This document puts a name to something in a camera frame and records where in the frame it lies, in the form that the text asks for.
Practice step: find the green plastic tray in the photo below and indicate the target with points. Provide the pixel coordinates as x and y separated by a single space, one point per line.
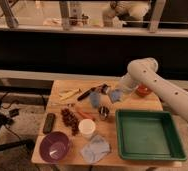
147 135

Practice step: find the blue crumpled cloth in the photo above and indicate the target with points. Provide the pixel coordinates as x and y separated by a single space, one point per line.
95 150

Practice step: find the purple plastic bowl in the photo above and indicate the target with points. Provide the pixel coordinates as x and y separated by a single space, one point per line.
54 147

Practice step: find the yellow banana peel toy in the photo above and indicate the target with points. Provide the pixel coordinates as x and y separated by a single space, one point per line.
68 94

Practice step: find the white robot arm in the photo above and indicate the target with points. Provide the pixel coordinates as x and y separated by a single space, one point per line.
145 71

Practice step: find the black handled knife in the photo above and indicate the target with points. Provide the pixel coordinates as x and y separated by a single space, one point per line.
86 94

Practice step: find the orange carrot toy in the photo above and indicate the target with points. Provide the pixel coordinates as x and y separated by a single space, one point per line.
85 115

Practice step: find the person in background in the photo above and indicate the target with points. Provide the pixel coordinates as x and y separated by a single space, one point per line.
131 12

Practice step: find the white paper cup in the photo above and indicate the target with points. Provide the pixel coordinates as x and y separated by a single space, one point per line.
87 128

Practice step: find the dark grape bunch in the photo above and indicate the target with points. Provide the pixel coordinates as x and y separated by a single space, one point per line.
70 120

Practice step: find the black remote control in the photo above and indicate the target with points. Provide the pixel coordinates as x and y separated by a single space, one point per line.
49 121

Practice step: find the wooden table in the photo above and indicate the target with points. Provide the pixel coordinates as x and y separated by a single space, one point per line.
106 128

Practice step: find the small metal tin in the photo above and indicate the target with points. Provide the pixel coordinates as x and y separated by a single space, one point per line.
105 89

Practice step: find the metal cup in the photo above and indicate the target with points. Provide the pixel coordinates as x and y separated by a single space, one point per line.
103 112

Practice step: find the orange bowl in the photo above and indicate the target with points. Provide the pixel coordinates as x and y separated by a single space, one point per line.
142 90

